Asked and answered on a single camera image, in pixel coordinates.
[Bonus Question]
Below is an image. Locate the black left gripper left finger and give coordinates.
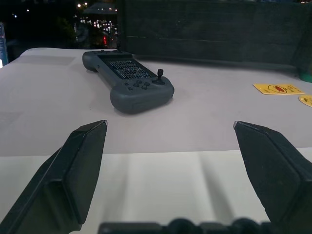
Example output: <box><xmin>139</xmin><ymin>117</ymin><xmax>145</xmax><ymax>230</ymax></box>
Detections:
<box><xmin>0</xmin><ymin>119</ymin><xmax>109</xmax><ymax>234</ymax></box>

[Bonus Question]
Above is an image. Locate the blue white standing board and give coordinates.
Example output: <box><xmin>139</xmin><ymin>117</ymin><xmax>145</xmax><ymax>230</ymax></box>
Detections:
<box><xmin>0</xmin><ymin>22</ymin><xmax>9</xmax><ymax>68</ymax></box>

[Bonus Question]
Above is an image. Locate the green round object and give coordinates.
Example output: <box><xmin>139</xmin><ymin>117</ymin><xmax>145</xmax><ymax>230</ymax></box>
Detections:
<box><xmin>300</xmin><ymin>68</ymin><xmax>312</xmax><ymax>82</ymax></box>

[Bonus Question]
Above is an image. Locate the yellow rectangular cartoon sticker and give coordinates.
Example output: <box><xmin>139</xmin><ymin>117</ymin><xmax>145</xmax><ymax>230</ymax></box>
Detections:
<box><xmin>252</xmin><ymin>83</ymin><xmax>306</xmax><ymax>96</ymax></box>

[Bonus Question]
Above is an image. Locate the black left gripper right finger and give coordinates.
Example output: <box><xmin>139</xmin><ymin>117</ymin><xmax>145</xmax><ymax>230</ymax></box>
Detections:
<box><xmin>233</xmin><ymin>120</ymin><xmax>312</xmax><ymax>230</ymax></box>

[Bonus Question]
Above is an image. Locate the grey handheld remote controller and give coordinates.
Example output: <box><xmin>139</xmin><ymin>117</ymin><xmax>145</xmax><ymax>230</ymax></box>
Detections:
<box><xmin>82</xmin><ymin>49</ymin><xmax>175</xmax><ymax>115</ymax></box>

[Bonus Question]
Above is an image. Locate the yellow round cartoon sticker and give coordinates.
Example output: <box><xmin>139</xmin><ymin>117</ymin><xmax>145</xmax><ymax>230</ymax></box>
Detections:
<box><xmin>298</xmin><ymin>95</ymin><xmax>312</xmax><ymax>108</ymax></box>

